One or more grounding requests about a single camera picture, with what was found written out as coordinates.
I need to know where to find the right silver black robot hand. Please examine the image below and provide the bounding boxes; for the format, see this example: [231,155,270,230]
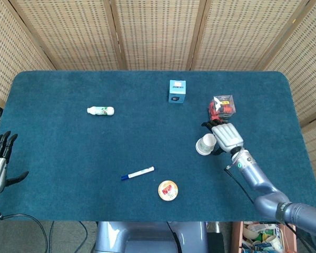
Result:
[201,120,244,155]

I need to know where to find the white cup green print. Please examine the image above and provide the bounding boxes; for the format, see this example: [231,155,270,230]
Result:
[195,135,216,156]

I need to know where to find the clear box red contents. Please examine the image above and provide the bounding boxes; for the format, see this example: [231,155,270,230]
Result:
[207,94,237,121]

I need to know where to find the small blue carton box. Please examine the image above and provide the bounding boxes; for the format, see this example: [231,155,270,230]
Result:
[167,80,187,104]

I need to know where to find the round orange lidded tin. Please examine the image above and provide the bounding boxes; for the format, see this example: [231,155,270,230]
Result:
[158,180,179,201]

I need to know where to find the white marker blue cap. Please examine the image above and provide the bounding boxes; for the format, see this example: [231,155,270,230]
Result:
[121,166,155,181]

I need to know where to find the blue carpet table cover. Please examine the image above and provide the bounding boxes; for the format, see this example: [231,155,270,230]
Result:
[0,70,316,222]

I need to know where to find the wooden crate with clutter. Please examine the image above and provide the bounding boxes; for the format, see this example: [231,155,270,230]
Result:
[231,221,298,253]

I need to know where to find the white bottle green label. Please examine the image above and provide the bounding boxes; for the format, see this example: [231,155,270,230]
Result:
[86,105,115,116]

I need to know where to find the grey-blue robot torso base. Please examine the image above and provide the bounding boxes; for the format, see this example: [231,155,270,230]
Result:
[94,221,209,253]

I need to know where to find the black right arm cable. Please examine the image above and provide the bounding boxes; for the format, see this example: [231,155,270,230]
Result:
[223,165,309,253]

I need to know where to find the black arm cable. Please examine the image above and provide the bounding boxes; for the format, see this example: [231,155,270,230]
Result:
[223,165,309,253]
[0,212,48,253]

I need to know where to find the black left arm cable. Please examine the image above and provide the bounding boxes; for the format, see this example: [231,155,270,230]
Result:
[0,212,48,253]

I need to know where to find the black floor cable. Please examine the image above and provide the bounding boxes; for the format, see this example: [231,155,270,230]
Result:
[48,220,89,253]

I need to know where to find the black cable on torso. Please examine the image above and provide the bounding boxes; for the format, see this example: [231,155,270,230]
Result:
[165,221,180,253]

